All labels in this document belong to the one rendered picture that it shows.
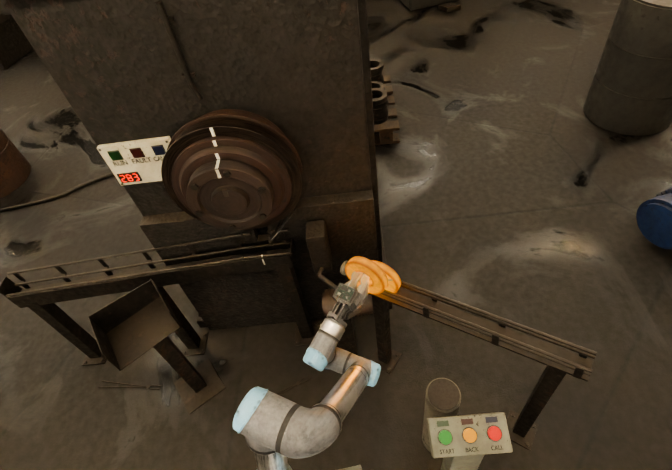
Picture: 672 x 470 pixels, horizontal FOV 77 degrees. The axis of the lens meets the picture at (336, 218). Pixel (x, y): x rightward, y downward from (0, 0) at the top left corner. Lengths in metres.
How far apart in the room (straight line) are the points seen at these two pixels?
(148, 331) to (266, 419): 0.91
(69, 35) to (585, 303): 2.48
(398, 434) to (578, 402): 0.81
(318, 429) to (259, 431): 0.14
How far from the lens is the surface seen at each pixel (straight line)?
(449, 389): 1.65
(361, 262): 1.43
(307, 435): 1.12
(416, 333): 2.32
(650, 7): 3.36
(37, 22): 1.56
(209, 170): 1.37
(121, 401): 2.57
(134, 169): 1.74
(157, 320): 1.92
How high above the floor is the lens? 2.05
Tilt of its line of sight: 46 degrees down
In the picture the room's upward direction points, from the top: 10 degrees counter-clockwise
